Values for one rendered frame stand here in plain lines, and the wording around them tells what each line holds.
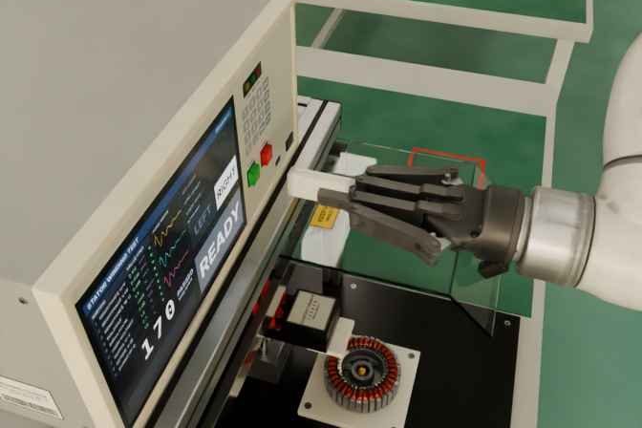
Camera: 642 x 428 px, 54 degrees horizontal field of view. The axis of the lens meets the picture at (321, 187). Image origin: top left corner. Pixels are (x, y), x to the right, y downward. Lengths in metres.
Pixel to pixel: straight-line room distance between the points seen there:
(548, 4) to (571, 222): 1.57
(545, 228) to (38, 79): 0.48
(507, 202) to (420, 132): 0.88
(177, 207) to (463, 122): 1.08
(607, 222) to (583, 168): 2.12
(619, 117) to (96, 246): 0.49
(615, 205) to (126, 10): 0.53
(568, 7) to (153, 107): 1.73
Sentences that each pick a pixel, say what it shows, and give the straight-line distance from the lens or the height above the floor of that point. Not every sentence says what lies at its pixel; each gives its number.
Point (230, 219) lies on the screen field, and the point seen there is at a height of 1.17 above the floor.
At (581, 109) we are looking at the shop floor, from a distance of 3.09.
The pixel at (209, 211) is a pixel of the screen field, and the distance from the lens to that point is 0.60.
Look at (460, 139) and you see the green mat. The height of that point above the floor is 0.75.
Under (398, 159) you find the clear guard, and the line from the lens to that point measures 0.89.
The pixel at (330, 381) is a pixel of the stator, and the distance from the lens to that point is 0.95.
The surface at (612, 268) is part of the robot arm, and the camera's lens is 0.62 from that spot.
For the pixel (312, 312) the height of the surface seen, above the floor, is 0.92.
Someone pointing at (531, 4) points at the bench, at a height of 0.75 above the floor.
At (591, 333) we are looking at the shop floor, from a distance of 2.16.
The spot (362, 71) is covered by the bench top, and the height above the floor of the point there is 0.75.
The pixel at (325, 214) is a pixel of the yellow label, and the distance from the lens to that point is 0.80.
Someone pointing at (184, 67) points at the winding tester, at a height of 1.32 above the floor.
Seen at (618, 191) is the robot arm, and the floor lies 1.24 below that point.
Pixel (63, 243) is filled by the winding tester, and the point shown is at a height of 1.32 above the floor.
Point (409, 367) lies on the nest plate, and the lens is 1.01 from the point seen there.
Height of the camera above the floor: 1.62
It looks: 42 degrees down
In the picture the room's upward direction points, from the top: straight up
